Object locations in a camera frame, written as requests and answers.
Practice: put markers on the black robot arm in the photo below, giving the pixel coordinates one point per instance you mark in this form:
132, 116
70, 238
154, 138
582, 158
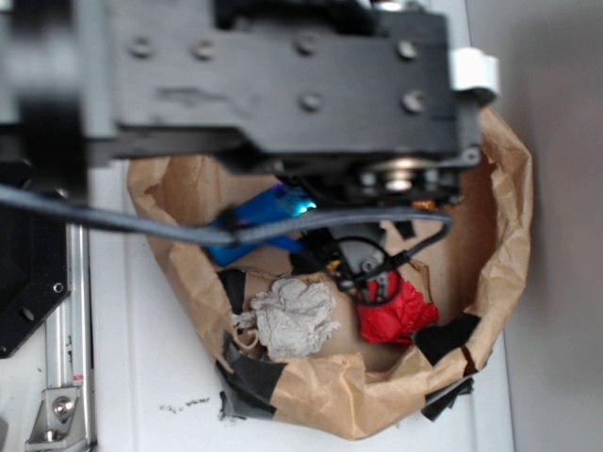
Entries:
365, 104

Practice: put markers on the crumpled white paper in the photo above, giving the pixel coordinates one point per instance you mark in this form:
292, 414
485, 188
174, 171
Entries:
293, 319

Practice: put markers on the brown conch shell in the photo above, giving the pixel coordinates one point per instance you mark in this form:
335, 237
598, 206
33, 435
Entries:
425, 205

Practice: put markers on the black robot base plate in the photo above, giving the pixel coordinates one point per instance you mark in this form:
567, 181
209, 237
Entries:
34, 274

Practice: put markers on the aluminium frame rail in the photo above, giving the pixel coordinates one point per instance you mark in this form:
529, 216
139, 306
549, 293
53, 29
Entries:
68, 336

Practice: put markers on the metal corner bracket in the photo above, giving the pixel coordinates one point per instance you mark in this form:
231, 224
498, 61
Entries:
60, 423

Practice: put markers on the blue plastic bottle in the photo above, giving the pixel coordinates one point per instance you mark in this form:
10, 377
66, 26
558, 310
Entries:
279, 202

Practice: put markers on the brown paper bin liner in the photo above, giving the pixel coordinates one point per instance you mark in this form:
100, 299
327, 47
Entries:
353, 389

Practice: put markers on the crumpled red paper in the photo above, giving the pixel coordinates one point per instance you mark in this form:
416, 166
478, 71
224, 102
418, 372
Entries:
395, 322

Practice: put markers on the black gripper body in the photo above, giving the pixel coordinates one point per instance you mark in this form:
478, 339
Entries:
353, 257

